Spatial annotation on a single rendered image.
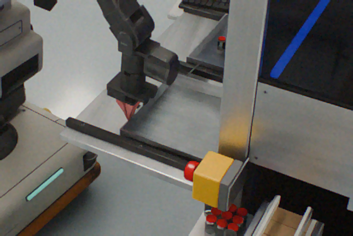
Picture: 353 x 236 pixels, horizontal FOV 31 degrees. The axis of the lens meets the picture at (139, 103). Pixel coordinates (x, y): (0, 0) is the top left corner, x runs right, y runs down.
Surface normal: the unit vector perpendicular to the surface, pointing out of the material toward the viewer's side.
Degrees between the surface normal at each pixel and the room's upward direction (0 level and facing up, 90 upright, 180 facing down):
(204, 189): 90
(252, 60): 90
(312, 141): 90
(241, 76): 90
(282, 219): 0
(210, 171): 0
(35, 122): 0
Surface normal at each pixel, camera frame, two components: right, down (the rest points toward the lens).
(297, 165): -0.50, 0.54
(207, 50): 0.00, -0.79
